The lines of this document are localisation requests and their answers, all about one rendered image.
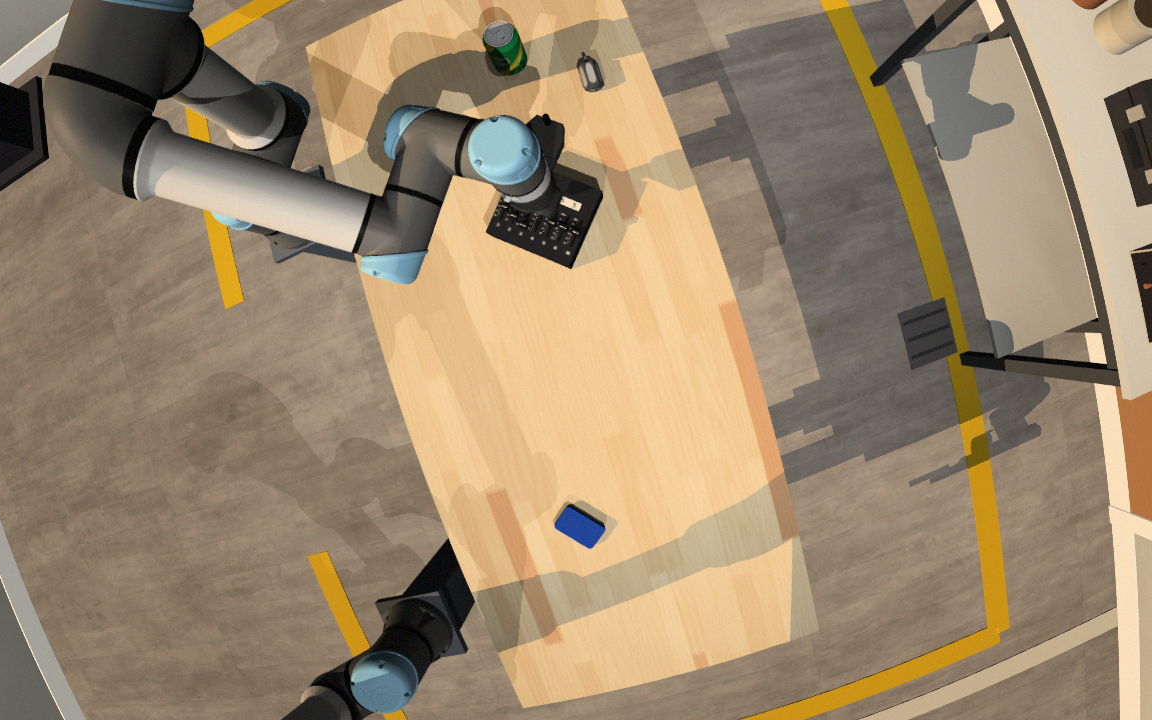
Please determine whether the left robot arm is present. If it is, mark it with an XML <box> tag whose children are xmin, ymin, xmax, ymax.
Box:
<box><xmin>43</xmin><ymin>0</ymin><xmax>546</xmax><ymax>285</ymax></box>

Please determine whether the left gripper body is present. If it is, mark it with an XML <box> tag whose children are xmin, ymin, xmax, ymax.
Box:
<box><xmin>502</xmin><ymin>114</ymin><xmax>564</xmax><ymax>217</ymax></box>

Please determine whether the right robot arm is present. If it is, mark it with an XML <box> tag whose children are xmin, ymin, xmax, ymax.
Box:
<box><xmin>281</xmin><ymin>599</ymin><xmax>453</xmax><ymax>720</ymax></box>

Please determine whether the green and yellow drink can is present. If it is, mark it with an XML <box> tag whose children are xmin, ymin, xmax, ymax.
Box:
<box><xmin>483</xmin><ymin>21</ymin><xmax>526</xmax><ymax>76</ymax></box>

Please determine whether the black lighting desk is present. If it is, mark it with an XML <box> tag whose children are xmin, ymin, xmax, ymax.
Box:
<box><xmin>486</xmin><ymin>172</ymin><xmax>602</xmax><ymax>270</ymax></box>

